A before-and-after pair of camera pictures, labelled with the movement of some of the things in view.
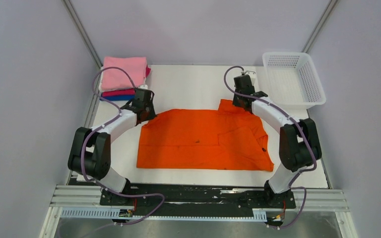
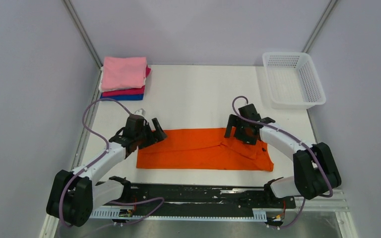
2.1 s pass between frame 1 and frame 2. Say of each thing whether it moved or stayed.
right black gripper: moved
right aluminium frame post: stayed
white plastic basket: stayed
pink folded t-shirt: stayed
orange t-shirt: moved
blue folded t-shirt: stayed
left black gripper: moved
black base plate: stayed
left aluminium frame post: stayed
